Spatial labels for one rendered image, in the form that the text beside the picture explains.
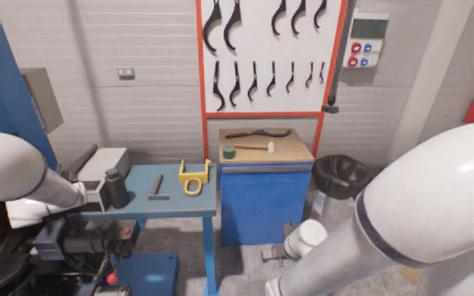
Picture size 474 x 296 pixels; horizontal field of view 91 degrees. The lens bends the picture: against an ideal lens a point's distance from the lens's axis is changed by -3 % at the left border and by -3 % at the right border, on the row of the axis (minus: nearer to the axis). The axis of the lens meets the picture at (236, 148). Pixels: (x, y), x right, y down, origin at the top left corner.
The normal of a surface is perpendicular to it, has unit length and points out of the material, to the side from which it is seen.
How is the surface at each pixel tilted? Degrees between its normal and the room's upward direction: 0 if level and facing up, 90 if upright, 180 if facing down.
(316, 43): 90
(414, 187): 61
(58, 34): 90
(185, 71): 90
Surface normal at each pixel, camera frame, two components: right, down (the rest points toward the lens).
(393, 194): -0.93, -0.26
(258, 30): 0.07, 0.49
